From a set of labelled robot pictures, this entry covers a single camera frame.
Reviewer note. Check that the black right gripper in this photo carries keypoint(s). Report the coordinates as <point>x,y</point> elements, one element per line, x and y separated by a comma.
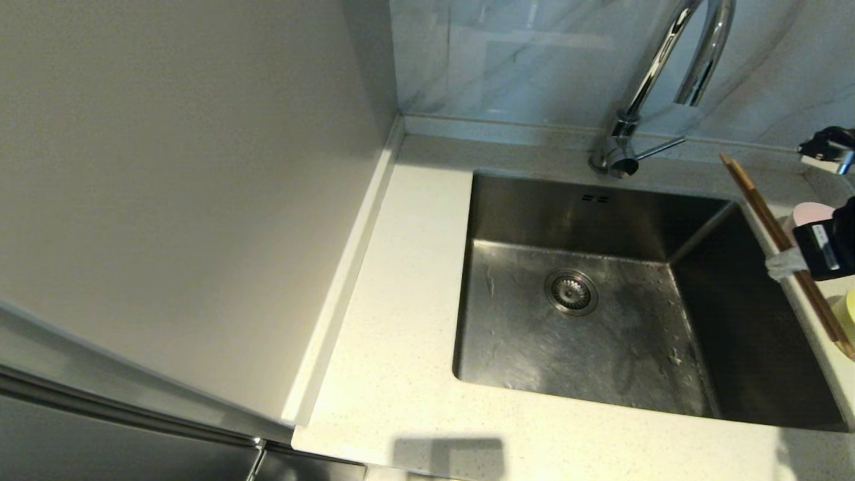
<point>831,244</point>

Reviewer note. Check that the pink plastic bowl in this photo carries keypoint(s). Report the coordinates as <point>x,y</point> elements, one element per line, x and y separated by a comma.
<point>811,215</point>

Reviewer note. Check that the brown wooden chopstick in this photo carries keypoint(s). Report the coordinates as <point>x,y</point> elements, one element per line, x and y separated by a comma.
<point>751,195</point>
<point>745,200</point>

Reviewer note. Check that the yellow-green plastic bowl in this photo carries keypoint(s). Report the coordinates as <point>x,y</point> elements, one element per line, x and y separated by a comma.
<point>847,310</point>

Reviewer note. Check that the chrome gooseneck kitchen faucet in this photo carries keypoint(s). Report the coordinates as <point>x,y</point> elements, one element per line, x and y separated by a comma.
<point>651,67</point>

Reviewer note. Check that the stainless steel sink basin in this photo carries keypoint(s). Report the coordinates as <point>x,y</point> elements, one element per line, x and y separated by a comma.
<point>521,347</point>

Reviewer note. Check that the round metal drain strainer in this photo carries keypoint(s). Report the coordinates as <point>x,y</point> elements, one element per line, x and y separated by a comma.
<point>571,292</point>

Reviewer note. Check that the white countertop upstand strip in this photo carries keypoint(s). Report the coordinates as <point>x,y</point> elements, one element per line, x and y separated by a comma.
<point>347,267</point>

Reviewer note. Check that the beige tall cabinet side panel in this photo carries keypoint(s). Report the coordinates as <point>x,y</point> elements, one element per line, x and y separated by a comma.
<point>167,200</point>

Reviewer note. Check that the silver cabinet trim strip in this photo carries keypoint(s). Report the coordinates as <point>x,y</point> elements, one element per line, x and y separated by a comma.
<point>133,407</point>

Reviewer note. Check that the glossy grey lower cabinet door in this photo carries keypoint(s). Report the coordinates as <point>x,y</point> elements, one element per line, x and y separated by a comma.
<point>100,447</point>

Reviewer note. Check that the grey tall cabinet door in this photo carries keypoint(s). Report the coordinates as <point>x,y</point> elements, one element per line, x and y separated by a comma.
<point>67,354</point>

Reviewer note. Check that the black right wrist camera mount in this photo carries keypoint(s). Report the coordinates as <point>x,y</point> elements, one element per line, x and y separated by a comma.
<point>831,147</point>

